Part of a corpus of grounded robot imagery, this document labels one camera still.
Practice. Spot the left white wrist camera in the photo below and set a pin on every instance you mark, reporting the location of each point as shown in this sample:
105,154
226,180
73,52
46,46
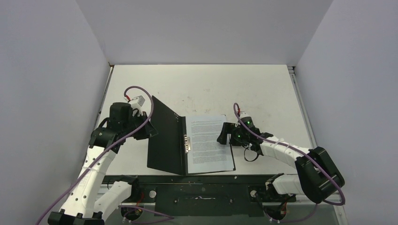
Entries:
137,103

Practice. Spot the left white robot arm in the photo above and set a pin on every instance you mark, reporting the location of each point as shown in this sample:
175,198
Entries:
82,207

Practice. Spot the grey and black folder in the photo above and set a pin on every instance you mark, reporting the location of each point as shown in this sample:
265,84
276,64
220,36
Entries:
167,151

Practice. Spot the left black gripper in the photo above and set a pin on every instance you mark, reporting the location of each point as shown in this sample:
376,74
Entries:
149,131

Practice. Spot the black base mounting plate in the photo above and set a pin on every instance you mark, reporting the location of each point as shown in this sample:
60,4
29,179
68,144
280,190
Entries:
205,195

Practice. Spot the printed paper sheet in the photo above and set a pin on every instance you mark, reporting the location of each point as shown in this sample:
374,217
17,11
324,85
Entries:
206,155

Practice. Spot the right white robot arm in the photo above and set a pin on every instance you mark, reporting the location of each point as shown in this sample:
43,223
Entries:
317,176

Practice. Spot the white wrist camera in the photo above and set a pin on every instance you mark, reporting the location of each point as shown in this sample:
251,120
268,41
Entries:
245,118
137,103

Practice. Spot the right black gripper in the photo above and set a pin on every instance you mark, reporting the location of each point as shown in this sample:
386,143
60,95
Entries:
230,134

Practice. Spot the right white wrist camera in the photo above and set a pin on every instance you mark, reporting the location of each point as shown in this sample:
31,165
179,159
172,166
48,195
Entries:
245,118

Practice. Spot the aluminium frame rail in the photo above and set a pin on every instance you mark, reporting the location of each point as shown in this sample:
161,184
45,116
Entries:
300,212

